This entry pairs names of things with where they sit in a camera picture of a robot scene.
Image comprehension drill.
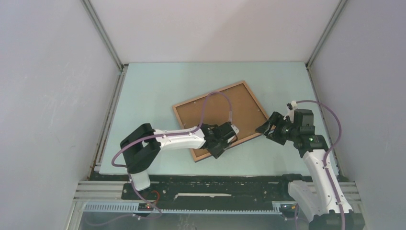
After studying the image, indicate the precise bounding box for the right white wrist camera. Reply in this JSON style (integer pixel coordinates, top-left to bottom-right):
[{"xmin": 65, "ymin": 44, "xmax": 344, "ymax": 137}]
[{"xmin": 285, "ymin": 101, "xmax": 297, "ymax": 122}]

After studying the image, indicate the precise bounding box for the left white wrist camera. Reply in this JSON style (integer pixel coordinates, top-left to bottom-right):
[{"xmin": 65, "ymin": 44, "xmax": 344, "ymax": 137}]
[{"xmin": 230, "ymin": 124, "xmax": 239, "ymax": 136}]

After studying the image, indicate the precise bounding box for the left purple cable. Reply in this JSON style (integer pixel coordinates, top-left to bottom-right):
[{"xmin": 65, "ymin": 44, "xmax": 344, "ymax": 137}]
[{"xmin": 95, "ymin": 91, "xmax": 234, "ymax": 223}]

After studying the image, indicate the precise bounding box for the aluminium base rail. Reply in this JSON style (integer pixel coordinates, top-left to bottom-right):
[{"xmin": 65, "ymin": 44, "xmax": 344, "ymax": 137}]
[{"xmin": 67, "ymin": 179, "xmax": 362, "ymax": 230}]

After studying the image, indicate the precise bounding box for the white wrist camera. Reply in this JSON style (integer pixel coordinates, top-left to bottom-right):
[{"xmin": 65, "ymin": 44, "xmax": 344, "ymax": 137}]
[
  {"xmin": 230, "ymin": 124, "xmax": 239, "ymax": 136},
  {"xmin": 285, "ymin": 101, "xmax": 297, "ymax": 122}
]

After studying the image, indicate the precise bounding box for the wooden picture frame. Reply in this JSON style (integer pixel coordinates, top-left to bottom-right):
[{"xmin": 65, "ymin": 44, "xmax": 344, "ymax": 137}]
[{"xmin": 172, "ymin": 80, "xmax": 273, "ymax": 163}]

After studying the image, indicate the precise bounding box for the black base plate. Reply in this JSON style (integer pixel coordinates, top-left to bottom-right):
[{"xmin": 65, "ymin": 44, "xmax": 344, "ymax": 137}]
[{"xmin": 140, "ymin": 173, "xmax": 311, "ymax": 211}]

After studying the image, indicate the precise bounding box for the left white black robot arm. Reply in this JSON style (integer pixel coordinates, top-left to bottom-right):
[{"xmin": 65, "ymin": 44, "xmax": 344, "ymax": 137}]
[{"xmin": 119, "ymin": 122, "xmax": 239, "ymax": 200}]

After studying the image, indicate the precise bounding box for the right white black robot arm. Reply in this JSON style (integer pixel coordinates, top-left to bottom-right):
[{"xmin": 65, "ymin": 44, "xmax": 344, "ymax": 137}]
[{"xmin": 255, "ymin": 108, "xmax": 365, "ymax": 230}]

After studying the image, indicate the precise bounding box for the corner aluminium profile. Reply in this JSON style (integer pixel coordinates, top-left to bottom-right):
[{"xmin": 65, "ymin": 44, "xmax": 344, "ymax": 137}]
[
  {"xmin": 79, "ymin": 0, "xmax": 124, "ymax": 71},
  {"xmin": 306, "ymin": 0, "xmax": 349, "ymax": 70}
]

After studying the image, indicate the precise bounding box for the left corner aluminium profile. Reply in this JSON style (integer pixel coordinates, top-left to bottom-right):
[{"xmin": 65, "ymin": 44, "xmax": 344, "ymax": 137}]
[{"xmin": 79, "ymin": 0, "xmax": 124, "ymax": 71}]

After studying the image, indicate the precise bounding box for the right corner aluminium profile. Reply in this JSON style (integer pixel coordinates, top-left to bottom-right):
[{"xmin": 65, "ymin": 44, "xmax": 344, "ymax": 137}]
[{"xmin": 306, "ymin": 0, "xmax": 349, "ymax": 70}]

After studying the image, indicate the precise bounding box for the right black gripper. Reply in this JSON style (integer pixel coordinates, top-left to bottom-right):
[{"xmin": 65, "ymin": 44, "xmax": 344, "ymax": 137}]
[{"xmin": 255, "ymin": 112, "xmax": 299, "ymax": 146}]

